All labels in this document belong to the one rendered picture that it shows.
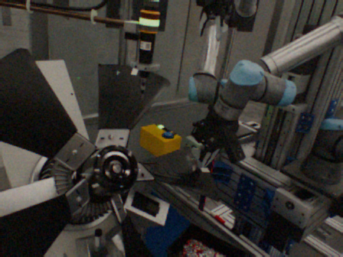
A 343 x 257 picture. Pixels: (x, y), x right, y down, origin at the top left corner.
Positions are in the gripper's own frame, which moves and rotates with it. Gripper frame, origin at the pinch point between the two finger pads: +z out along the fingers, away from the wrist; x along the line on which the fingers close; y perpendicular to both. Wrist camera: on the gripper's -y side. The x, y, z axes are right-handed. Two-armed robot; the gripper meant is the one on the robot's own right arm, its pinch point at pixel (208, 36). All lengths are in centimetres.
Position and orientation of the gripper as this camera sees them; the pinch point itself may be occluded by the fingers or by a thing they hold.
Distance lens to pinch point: 128.1
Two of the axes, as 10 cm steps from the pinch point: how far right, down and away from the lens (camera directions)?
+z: -1.3, 9.0, 4.1
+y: 7.4, -1.9, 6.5
